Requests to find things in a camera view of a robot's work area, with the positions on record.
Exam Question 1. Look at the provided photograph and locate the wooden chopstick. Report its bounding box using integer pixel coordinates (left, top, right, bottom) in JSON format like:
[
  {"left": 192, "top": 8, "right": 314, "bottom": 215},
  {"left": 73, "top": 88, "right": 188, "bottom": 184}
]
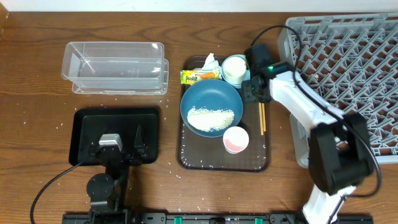
[
  {"left": 258, "top": 102, "right": 264, "bottom": 136},
  {"left": 261, "top": 103, "right": 267, "bottom": 132}
]

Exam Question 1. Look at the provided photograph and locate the white cup pink inside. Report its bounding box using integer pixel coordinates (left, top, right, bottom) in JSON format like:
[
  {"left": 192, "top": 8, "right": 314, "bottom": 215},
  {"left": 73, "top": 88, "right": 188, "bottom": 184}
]
[{"left": 223, "top": 126, "right": 249, "bottom": 154}]

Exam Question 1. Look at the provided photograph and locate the clear plastic bin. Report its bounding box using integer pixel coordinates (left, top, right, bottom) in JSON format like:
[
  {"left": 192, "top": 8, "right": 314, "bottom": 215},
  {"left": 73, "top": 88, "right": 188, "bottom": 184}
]
[{"left": 61, "top": 42, "right": 169, "bottom": 94}]

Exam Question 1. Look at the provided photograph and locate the yellow green snack wrapper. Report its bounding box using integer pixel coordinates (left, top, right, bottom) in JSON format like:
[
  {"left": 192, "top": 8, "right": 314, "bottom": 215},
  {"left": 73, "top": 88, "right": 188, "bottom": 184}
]
[{"left": 180, "top": 68, "right": 220, "bottom": 85}]

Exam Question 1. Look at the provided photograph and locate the dark brown serving tray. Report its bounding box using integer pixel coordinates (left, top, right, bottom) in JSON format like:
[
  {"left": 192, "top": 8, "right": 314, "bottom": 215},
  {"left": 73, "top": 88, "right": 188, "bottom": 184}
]
[{"left": 176, "top": 55, "right": 271, "bottom": 173}]

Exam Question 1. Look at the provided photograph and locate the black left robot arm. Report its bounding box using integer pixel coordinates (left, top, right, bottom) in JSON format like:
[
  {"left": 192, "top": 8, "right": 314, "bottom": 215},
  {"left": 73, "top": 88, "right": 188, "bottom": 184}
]
[{"left": 86, "top": 126, "right": 147, "bottom": 224}]

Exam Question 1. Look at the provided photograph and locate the crumpled white tissue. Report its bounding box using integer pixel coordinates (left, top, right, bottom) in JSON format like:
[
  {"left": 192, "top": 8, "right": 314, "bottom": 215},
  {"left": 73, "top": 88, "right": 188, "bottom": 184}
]
[{"left": 201, "top": 53, "right": 220, "bottom": 70}]

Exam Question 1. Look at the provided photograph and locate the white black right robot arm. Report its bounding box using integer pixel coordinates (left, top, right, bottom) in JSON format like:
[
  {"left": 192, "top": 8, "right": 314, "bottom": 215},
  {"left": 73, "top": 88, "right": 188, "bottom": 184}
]
[{"left": 244, "top": 44, "right": 380, "bottom": 223}]

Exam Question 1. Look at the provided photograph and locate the dark blue plate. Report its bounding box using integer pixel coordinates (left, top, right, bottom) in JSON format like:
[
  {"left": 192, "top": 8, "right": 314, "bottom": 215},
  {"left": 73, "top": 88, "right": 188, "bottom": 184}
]
[{"left": 180, "top": 80, "right": 243, "bottom": 138}]

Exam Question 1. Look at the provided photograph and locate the pile of white rice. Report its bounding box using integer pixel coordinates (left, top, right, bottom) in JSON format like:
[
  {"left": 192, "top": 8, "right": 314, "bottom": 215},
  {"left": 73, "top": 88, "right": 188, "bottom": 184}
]
[{"left": 187, "top": 107, "right": 234, "bottom": 133}]

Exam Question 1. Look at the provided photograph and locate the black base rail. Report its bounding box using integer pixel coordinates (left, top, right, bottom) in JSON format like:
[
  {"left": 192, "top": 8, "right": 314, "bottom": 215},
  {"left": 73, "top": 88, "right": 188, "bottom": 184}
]
[{"left": 61, "top": 212, "right": 374, "bottom": 224}]

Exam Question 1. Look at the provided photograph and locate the black plastic bin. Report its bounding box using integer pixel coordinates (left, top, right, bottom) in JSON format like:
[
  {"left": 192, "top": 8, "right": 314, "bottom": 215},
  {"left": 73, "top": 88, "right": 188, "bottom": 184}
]
[{"left": 68, "top": 108, "right": 159, "bottom": 166}]

